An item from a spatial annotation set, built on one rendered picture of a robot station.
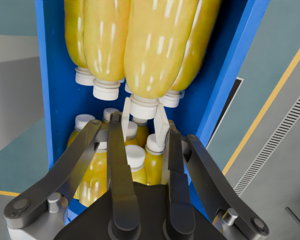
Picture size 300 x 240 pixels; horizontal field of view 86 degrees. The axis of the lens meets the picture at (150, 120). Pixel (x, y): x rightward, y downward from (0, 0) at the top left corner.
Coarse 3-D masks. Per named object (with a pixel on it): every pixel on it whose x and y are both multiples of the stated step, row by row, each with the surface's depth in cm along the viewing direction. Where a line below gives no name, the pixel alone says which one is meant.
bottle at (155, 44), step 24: (144, 0) 15; (168, 0) 14; (192, 0) 15; (144, 24) 16; (168, 24) 15; (192, 24) 17; (144, 48) 16; (168, 48) 16; (144, 72) 17; (168, 72) 18; (144, 96) 20
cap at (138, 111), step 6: (132, 102) 22; (132, 108) 22; (138, 108) 21; (144, 108) 21; (150, 108) 21; (156, 108) 22; (132, 114) 22; (138, 114) 21; (144, 114) 21; (150, 114) 22
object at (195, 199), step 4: (192, 184) 93; (192, 188) 91; (192, 192) 90; (196, 192) 88; (192, 196) 88; (196, 196) 86; (192, 200) 87; (196, 200) 84; (196, 204) 83; (200, 204) 81; (200, 208) 80; (200, 212) 79; (204, 212) 77; (204, 216) 76
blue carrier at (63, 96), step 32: (224, 0) 28; (256, 0) 14; (224, 32) 28; (64, 64) 28; (224, 64) 17; (64, 96) 30; (128, 96) 43; (192, 96) 35; (224, 96) 19; (64, 128) 33; (192, 128) 35
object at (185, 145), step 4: (168, 120) 20; (172, 124) 19; (172, 128) 18; (168, 132) 17; (184, 136) 17; (184, 140) 16; (184, 144) 16; (188, 144) 16; (184, 148) 16; (188, 148) 16; (184, 152) 17; (188, 152) 16
